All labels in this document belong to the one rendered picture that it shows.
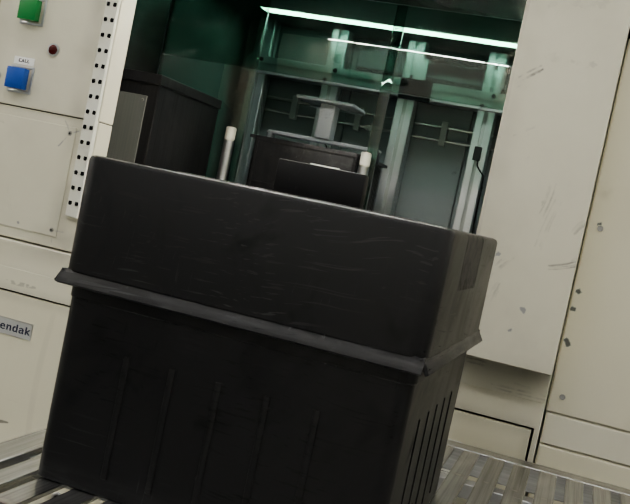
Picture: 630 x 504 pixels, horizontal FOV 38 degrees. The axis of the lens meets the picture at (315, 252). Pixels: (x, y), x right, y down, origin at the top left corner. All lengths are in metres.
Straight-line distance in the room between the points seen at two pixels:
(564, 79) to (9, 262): 0.81
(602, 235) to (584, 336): 0.12
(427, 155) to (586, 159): 1.02
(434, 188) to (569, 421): 1.02
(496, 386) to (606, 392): 0.13
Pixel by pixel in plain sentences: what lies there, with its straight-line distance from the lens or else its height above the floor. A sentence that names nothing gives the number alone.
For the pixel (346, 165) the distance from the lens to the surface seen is 1.72.
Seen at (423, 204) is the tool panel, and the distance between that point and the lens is 2.07.
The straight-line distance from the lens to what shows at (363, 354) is 0.62.
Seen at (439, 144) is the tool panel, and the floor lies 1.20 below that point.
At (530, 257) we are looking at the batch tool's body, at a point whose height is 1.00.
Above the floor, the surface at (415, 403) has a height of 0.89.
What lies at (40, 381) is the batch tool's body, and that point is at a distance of 1.37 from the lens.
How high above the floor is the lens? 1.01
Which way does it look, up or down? 3 degrees down
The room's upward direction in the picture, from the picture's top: 12 degrees clockwise
